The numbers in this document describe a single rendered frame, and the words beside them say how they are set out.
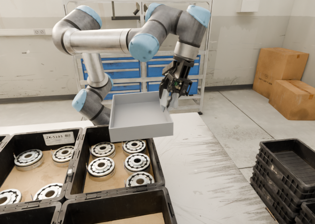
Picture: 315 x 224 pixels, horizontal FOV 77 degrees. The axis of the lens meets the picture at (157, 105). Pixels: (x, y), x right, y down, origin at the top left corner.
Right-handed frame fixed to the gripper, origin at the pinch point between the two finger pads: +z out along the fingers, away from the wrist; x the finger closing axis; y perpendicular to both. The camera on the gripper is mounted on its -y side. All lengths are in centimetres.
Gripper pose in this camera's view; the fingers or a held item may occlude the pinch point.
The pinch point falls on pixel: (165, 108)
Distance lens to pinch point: 75.3
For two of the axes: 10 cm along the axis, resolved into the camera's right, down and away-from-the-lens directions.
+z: -2.8, 8.9, 3.7
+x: 9.4, 1.6, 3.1
